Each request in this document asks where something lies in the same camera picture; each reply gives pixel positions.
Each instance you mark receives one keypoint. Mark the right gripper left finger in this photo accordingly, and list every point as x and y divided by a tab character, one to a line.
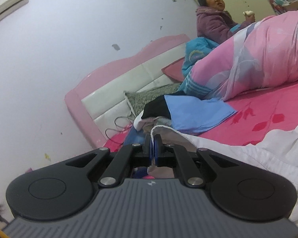
63	189

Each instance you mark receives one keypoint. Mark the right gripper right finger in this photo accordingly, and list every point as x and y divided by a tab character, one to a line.
236	188

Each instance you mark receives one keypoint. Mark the white shirt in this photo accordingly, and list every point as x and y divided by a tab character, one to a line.
277	153

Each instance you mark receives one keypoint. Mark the pile of mixed clothes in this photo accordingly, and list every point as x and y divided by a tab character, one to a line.
146	125

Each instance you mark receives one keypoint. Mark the pink floral bed blanket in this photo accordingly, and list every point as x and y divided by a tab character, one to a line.
257	113

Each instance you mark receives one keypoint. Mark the blue jeans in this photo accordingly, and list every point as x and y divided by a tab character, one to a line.
134	136

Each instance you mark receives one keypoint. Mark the pink white headboard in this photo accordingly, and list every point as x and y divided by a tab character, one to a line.
97	102

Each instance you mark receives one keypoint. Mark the blue cloth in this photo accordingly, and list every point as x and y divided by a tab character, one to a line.
190	115

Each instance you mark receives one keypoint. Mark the grey patterned pillow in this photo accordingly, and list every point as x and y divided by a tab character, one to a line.
137	100

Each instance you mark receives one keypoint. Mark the black garment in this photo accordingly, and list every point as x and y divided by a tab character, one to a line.
158	107

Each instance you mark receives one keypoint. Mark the pink grey rolled duvet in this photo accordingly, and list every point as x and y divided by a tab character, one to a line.
263	55

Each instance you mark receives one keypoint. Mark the red pillow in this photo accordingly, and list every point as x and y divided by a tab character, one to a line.
174	70

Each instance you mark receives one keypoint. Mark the teal blue blanket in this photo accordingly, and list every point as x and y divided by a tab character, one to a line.
195	50

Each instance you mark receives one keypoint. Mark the person in purple jacket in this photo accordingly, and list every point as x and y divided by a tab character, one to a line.
215	23

